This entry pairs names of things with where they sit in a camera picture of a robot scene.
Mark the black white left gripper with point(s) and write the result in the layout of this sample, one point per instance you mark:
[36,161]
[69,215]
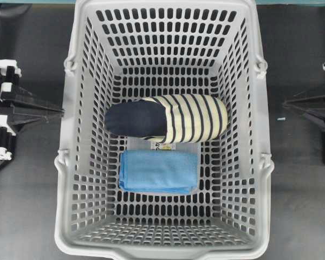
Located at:
[42,110]

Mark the grey plastic shopping basket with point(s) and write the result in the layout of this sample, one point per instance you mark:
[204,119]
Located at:
[121,51]

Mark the folded blue cloth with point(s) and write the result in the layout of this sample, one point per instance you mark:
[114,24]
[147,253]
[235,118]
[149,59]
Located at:
[158,172]

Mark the clear plastic package with label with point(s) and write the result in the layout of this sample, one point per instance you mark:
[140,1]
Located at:
[165,146]

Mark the navy striped cream slipper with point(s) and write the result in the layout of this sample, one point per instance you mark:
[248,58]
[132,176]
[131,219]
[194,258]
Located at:
[169,119]

